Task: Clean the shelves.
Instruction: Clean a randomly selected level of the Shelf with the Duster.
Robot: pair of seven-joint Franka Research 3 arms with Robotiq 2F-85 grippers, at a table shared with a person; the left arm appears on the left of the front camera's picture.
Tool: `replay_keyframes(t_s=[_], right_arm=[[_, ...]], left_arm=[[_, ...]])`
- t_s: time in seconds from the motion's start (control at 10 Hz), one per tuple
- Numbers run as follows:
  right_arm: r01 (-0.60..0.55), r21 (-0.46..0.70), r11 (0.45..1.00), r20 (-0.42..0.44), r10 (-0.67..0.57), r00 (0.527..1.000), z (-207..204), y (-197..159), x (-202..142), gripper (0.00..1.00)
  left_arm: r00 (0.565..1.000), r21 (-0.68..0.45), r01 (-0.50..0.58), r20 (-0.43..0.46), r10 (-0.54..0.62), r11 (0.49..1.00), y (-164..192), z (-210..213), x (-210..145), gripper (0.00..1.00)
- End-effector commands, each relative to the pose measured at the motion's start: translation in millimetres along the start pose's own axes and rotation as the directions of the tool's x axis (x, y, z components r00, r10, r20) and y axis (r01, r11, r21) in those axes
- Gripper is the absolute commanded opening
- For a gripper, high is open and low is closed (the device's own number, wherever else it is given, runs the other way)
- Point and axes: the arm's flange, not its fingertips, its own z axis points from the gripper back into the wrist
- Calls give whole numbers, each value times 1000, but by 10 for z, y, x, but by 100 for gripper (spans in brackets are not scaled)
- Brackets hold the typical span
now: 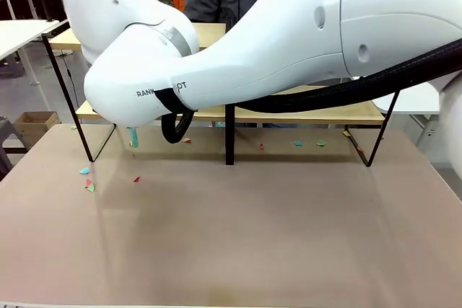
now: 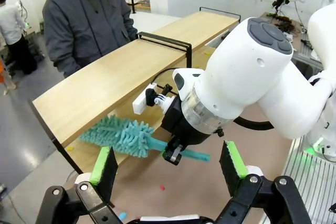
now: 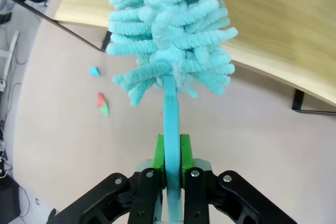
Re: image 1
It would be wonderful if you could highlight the black strap on arm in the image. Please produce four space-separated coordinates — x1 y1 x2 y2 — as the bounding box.
154 87 199 113

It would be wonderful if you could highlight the cardboard box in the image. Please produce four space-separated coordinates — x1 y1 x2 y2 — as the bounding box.
13 111 61 146

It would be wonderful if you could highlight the white table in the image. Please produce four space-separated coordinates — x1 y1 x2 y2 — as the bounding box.
371 82 444 147
0 19 61 87

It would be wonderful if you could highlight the dark metal stool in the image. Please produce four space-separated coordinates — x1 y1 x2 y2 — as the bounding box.
0 116 29 181

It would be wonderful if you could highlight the wooden shelf unit black frame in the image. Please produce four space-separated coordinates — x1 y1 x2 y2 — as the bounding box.
41 21 234 167
225 86 401 167

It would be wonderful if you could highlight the teal fluffy duster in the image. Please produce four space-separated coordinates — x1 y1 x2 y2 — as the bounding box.
126 126 140 149

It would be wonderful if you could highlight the black braided cable hose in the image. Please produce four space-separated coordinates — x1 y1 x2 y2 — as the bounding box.
160 37 462 145

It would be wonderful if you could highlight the thin black cable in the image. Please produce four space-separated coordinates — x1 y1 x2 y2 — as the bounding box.
66 58 79 109

